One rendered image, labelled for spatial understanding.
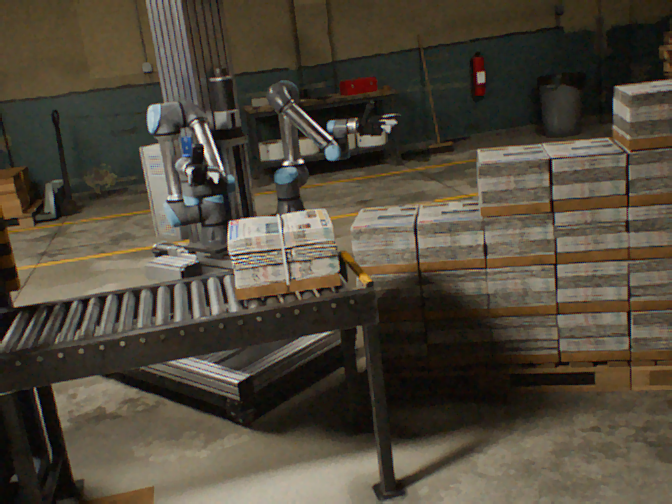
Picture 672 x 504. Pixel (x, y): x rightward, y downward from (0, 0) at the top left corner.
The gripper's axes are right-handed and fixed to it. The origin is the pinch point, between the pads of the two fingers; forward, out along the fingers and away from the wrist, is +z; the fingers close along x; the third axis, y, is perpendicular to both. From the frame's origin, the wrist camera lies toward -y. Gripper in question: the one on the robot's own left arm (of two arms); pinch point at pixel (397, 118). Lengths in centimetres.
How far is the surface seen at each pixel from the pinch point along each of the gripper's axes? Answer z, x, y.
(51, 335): -96, 164, 22
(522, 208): 58, 47, 31
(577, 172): 80, 43, 18
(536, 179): 64, 44, 20
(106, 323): -80, 156, 23
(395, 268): 2, 55, 54
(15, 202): -487, -312, 140
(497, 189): 48, 46, 23
